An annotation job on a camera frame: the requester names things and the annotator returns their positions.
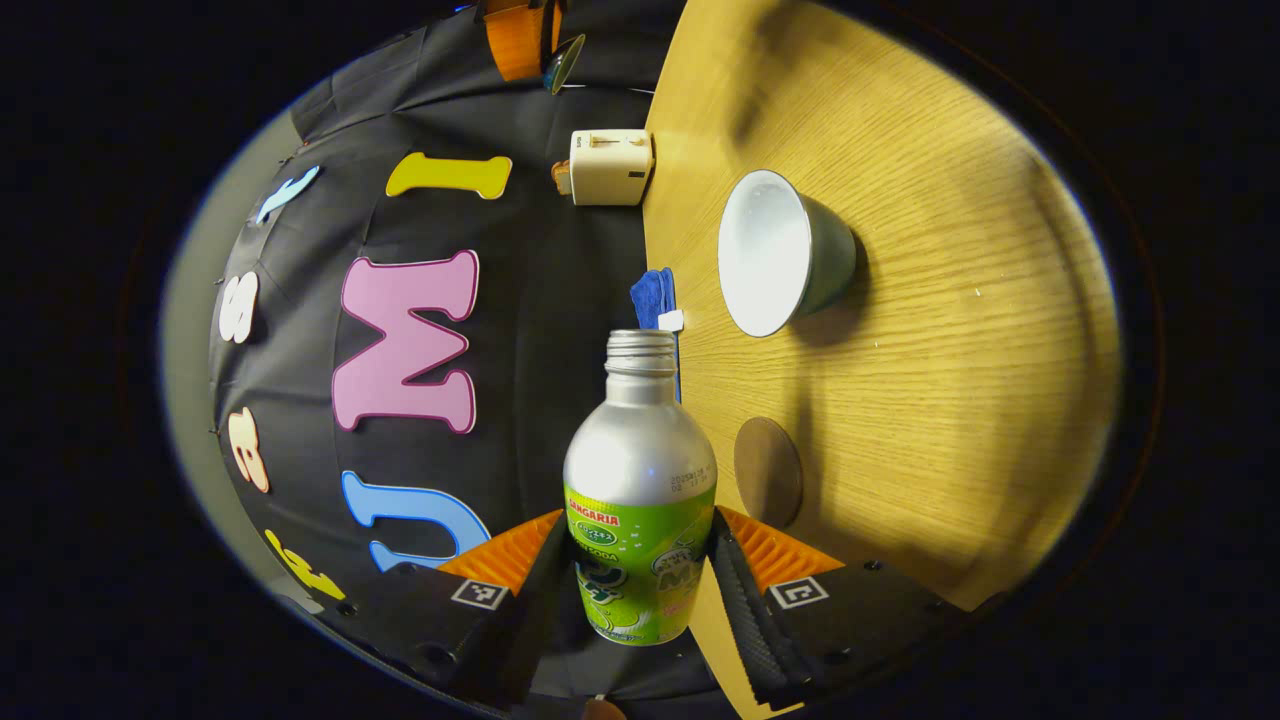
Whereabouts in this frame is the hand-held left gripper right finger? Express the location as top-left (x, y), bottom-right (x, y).
top-left (704, 505), bottom-right (963, 711)

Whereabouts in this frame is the silver green water bottle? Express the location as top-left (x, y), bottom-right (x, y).
top-left (563, 329), bottom-right (719, 647)

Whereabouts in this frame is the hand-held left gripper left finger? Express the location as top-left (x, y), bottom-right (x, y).
top-left (318, 508), bottom-right (578, 713)

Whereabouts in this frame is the round brown coaster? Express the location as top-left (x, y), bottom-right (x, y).
top-left (733, 416), bottom-right (805, 531)

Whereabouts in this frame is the black backdrop cloth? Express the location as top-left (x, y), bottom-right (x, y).
top-left (208, 0), bottom-right (693, 701)

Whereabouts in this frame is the blue folded towel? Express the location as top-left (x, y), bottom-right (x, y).
top-left (629, 267), bottom-right (684, 403)

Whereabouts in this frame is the teal white teacup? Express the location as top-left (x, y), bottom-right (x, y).
top-left (717, 168), bottom-right (859, 340)

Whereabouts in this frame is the white toaster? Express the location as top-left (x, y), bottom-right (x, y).
top-left (569, 129), bottom-right (656, 208)

